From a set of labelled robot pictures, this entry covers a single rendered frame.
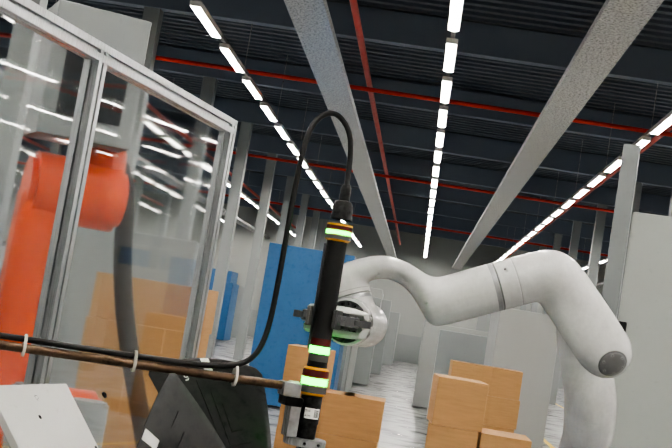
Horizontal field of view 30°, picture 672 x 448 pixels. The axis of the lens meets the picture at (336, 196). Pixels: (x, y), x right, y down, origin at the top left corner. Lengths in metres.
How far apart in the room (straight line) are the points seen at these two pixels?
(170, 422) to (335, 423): 9.47
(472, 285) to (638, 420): 1.59
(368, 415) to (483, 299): 8.99
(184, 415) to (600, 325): 0.84
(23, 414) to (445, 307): 0.76
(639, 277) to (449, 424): 5.84
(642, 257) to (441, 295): 1.60
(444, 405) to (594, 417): 7.07
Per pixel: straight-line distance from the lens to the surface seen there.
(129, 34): 5.93
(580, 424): 2.47
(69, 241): 2.72
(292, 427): 2.05
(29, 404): 2.07
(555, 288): 2.29
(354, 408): 11.24
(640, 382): 3.78
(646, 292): 3.79
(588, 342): 2.31
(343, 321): 2.06
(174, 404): 1.81
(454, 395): 9.50
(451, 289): 2.27
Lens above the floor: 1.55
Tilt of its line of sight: 5 degrees up
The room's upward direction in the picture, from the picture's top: 9 degrees clockwise
